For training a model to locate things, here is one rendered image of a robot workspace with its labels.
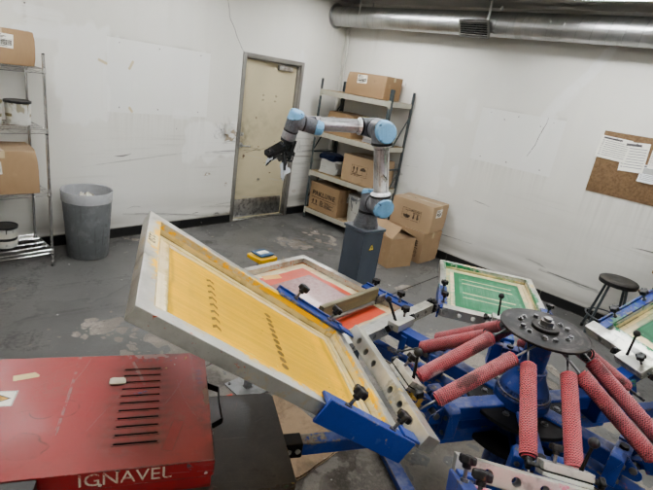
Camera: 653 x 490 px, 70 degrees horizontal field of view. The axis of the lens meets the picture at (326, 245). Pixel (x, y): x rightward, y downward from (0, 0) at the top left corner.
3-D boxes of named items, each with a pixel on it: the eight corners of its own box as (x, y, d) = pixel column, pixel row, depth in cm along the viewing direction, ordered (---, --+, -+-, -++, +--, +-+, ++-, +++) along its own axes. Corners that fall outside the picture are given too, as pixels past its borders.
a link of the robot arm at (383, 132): (383, 211, 278) (386, 116, 257) (395, 219, 265) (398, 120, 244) (364, 214, 274) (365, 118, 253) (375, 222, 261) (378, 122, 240)
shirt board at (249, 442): (115, 535, 116) (115, 510, 114) (129, 421, 152) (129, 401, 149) (546, 472, 159) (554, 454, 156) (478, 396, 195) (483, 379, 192)
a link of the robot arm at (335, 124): (378, 116, 267) (295, 109, 250) (387, 118, 257) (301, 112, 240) (375, 136, 271) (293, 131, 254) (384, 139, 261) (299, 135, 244)
